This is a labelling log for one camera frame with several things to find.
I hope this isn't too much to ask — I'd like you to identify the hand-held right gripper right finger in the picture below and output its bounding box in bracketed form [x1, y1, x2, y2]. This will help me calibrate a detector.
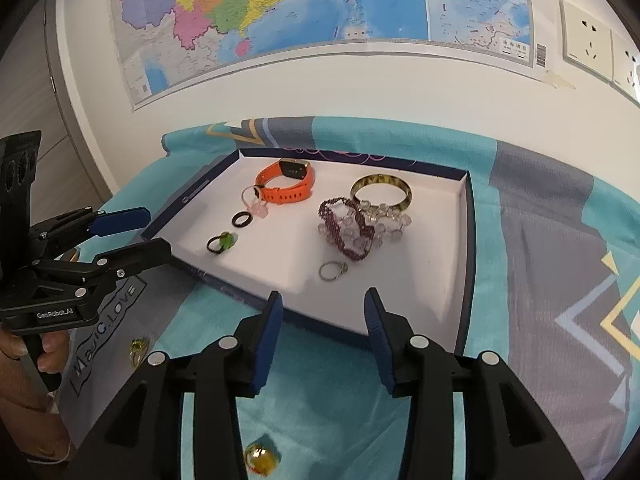
[363, 287, 583, 480]

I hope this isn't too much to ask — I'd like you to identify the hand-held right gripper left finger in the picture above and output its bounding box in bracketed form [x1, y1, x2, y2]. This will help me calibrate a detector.
[65, 290, 285, 480]

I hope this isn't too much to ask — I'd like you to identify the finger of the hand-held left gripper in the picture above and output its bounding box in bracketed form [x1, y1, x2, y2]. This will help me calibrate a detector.
[30, 206, 152, 252]
[32, 237, 172, 292]

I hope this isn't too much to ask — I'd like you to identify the silver ring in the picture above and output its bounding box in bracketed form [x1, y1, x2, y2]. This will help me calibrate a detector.
[319, 260, 350, 282]

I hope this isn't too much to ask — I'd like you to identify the navy box tray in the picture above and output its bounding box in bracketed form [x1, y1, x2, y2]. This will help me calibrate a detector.
[141, 147, 476, 357]

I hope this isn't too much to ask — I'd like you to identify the purple bead bracelet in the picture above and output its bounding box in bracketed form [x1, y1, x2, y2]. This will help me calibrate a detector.
[318, 196, 377, 263]

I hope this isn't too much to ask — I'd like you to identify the green stone ring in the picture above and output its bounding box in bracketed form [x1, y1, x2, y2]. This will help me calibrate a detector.
[206, 231, 237, 255]

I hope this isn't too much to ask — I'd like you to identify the clear bead bracelet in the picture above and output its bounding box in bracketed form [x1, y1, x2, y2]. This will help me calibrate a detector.
[320, 200, 413, 256]

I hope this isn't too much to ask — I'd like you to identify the pink stone ring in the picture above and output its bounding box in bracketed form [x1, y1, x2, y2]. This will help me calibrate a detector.
[241, 185, 271, 218]

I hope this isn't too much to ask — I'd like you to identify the person's left forearm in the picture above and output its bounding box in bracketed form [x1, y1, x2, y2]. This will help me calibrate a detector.
[0, 357, 77, 467]

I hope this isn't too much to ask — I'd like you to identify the person's left hand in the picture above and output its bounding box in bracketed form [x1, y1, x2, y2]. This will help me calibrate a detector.
[0, 329, 71, 376]

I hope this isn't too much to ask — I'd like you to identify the grey brown door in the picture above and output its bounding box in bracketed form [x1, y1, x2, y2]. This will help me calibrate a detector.
[0, 0, 118, 211]

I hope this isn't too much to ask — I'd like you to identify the orange smartwatch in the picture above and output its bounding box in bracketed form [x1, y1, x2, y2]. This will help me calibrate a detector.
[255, 157, 316, 205]

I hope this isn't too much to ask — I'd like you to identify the gold bangle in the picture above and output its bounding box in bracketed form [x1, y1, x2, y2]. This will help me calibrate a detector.
[350, 174, 413, 213]

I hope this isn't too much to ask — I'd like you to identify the teal grey printed blanket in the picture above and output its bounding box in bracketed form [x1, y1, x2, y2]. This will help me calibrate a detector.
[55, 116, 640, 480]

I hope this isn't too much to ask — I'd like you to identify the gold ring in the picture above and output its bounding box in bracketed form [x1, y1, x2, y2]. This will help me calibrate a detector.
[129, 338, 151, 368]

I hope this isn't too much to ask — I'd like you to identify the amber glossy ring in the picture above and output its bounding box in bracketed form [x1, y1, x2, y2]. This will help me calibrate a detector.
[243, 437, 282, 477]

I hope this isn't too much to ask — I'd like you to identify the white cable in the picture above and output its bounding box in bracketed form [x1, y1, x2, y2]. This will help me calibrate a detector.
[27, 447, 73, 465]

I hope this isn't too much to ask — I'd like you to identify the colourful wall map poster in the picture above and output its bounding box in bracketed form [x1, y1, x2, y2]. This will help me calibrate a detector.
[107, 0, 548, 111]

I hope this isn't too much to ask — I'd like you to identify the white wall outlet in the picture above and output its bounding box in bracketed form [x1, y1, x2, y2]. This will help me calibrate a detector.
[559, 0, 615, 81]
[611, 30, 640, 98]

